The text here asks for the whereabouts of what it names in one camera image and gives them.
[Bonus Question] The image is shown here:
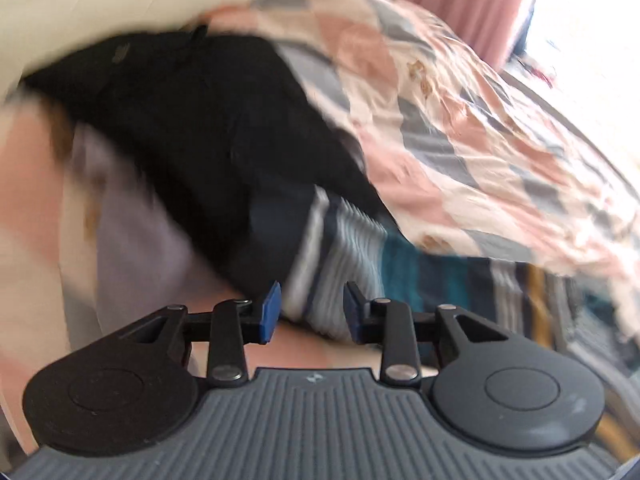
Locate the black garment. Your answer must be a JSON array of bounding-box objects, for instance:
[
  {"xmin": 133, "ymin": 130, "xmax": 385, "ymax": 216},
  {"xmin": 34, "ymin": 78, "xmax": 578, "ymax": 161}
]
[{"xmin": 22, "ymin": 27, "xmax": 395, "ymax": 296}]

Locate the navy striped shirt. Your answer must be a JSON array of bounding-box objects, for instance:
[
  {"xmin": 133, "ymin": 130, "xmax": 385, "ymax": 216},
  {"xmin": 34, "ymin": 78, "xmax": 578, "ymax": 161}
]
[{"xmin": 233, "ymin": 184, "xmax": 639, "ymax": 370}]

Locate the pink grey checkered quilt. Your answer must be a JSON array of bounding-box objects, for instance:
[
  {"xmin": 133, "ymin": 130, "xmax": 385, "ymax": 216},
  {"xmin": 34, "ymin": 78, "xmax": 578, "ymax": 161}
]
[{"xmin": 1, "ymin": 0, "xmax": 639, "ymax": 462}]

